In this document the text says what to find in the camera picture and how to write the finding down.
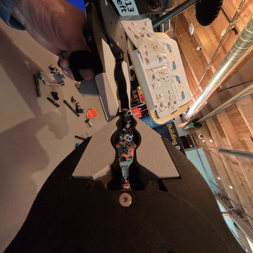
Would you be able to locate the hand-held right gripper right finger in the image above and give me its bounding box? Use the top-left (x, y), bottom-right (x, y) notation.
top-left (129, 116), bottom-right (181, 191)

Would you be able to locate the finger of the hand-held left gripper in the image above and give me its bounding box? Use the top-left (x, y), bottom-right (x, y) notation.
top-left (95, 38), bottom-right (120, 121)
top-left (121, 60), bottom-right (132, 108)

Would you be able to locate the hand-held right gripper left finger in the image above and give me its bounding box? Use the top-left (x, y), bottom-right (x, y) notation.
top-left (72, 116), bottom-right (122, 190)

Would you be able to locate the person's left forearm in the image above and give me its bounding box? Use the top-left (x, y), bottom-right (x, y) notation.
top-left (0, 0), bottom-right (26, 30)

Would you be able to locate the person's left hand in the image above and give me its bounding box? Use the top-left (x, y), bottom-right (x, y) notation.
top-left (12, 0), bottom-right (96, 81)

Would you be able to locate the white book stand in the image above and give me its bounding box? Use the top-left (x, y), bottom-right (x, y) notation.
top-left (127, 32), bottom-right (194, 125)

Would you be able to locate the open instruction booklet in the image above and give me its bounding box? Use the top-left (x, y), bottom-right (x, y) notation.
top-left (120, 19), bottom-right (171, 119)

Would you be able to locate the orange plastic panel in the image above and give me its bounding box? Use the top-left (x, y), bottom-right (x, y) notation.
top-left (86, 108), bottom-right (98, 119)

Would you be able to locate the robot kit box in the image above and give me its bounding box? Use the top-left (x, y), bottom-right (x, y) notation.
top-left (138, 117), bottom-right (186, 156)

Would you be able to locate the tracked toy robot vehicle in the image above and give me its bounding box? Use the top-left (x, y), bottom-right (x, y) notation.
top-left (116, 141), bottom-right (137, 189)

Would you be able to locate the printed instruction sheet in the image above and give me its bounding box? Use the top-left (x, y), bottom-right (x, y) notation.
top-left (156, 38), bottom-right (193, 114)

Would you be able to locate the short black pin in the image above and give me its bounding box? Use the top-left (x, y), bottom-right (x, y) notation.
top-left (47, 97), bottom-right (60, 108)

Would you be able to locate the white air vent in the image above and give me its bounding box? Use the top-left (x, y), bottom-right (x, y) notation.
top-left (161, 19), bottom-right (171, 34)

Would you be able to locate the black pole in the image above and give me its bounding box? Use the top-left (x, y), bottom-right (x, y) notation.
top-left (152, 0), bottom-right (224, 29)

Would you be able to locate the silver ventilation duct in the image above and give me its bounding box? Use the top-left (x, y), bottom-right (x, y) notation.
top-left (183, 17), bottom-right (253, 120)

